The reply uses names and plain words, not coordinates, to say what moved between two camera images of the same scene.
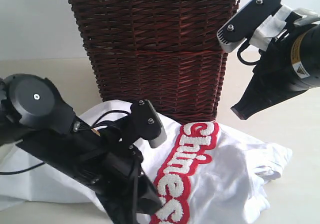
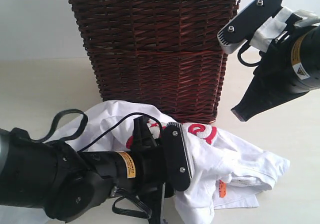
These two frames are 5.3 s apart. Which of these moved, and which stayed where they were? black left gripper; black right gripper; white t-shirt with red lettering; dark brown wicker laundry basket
Moved: black left gripper; white t-shirt with red lettering
Stayed: dark brown wicker laundry basket; black right gripper
